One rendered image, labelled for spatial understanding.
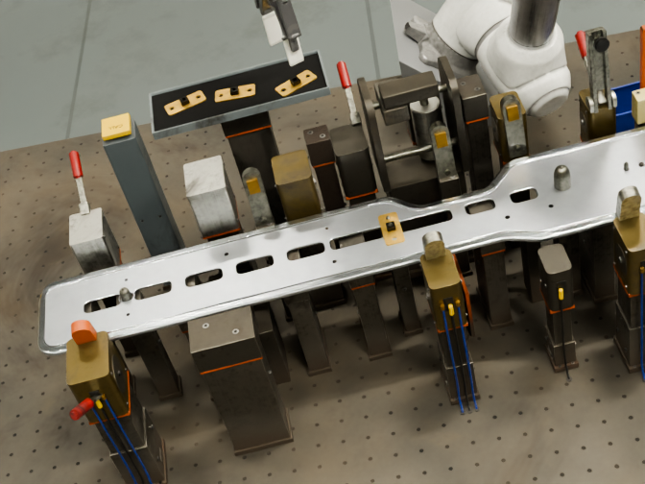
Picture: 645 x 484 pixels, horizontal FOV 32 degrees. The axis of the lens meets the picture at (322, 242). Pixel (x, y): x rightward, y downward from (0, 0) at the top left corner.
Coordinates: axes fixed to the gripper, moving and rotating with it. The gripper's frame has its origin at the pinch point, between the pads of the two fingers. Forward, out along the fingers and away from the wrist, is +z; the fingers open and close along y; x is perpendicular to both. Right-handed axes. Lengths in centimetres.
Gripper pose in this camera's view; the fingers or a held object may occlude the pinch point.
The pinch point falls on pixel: (283, 42)
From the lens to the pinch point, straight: 226.8
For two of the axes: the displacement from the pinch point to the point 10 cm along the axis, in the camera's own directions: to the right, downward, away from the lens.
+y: 4.7, 5.6, -6.9
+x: 8.6, -4.6, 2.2
